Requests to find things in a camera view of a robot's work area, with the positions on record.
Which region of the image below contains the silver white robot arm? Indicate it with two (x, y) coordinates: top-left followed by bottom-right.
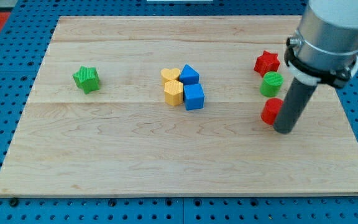
(285, 0), (358, 88)

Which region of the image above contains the yellow hexagon block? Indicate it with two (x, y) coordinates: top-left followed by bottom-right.
(164, 80), (183, 106)

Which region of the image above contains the blue triangle block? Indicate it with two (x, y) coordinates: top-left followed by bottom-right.
(179, 64), (200, 85)

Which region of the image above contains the wooden board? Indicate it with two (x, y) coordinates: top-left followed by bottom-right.
(0, 16), (358, 198)

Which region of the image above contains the green star block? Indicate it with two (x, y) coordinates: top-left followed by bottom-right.
(72, 66), (99, 94)

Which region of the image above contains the yellow heart block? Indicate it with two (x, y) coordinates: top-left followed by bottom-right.
(160, 68), (180, 85)

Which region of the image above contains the red star block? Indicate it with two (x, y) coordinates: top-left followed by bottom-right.
(254, 50), (280, 77)

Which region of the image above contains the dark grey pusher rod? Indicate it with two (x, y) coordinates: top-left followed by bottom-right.
(273, 78), (316, 134)

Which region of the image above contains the red cylinder block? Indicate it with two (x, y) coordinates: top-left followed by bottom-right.
(260, 98), (283, 125)

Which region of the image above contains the blue cube block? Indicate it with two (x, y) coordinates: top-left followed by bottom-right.
(183, 83), (204, 110)

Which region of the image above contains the green cylinder block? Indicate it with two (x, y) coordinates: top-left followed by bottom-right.
(259, 72), (284, 97)

